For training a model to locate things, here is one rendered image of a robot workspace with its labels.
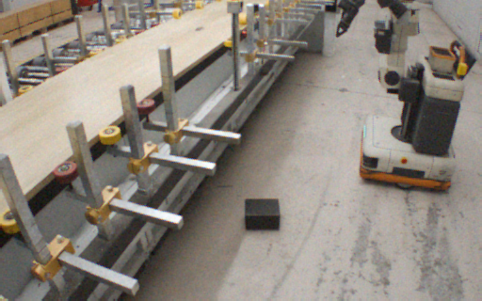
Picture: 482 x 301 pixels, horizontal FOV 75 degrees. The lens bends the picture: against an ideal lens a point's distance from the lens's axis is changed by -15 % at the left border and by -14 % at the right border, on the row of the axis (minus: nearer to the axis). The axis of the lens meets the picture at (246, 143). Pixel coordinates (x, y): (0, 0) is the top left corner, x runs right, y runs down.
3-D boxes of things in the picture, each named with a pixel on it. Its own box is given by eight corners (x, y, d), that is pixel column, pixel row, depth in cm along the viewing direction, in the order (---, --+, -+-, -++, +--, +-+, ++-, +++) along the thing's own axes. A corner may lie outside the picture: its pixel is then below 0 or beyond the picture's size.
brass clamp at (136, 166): (160, 156, 133) (158, 144, 130) (141, 177, 122) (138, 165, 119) (146, 153, 134) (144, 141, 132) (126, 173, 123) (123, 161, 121)
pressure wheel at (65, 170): (59, 202, 110) (49, 174, 104) (67, 187, 117) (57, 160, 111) (80, 202, 110) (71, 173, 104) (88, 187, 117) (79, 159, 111)
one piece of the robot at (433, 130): (433, 134, 270) (455, 34, 227) (443, 173, 225) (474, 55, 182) (394, 128, 279) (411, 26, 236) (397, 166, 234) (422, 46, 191)
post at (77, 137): (119, 245, 115) (82, 118, 91) (113, 253, 113) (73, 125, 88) (110, 243, 116) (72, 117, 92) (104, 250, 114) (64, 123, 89)
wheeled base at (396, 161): (437, 148, 279) (444, 120, 266) (449, 194, 227) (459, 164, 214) (361, 135, 296) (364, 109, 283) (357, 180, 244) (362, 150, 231)
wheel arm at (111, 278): (140, 288, 84) (136, 277, 81) (134, 298, 81) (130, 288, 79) (24, 239, 96) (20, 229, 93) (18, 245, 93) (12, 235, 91)
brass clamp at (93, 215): (124, 201, 113) (120, 189, 111) (100, 228, 102) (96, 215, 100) (109, 197, 115) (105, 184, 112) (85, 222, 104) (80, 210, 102)
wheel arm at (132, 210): (184, 225, 104) (182, 214, 102) (179, 233, 101) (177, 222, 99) (73, 193, 116) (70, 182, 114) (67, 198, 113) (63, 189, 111)
